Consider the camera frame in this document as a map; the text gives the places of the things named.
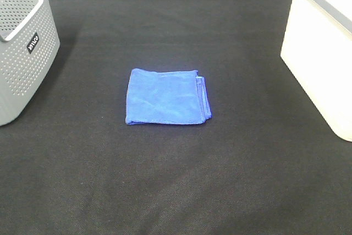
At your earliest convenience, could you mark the blue towel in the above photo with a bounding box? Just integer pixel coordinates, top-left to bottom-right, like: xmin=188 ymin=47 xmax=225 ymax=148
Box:
xmin=125 ymin=68 xmax=212 ymax=125

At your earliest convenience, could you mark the black table cloth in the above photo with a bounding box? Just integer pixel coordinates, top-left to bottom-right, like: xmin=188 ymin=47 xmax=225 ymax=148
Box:
xmin=1 ymin=0 xmax=351 ymax=234

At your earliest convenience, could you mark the white plastic storage bin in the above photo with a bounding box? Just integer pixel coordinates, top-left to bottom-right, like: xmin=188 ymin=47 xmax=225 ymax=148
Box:
xmin=280 ymin=0 xmax=351 ymax=141

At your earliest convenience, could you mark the grey perforated plastic basket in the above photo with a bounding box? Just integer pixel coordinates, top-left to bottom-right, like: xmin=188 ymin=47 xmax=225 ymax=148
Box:
xmin=1 ymin=0 xmax=60 ymax=125

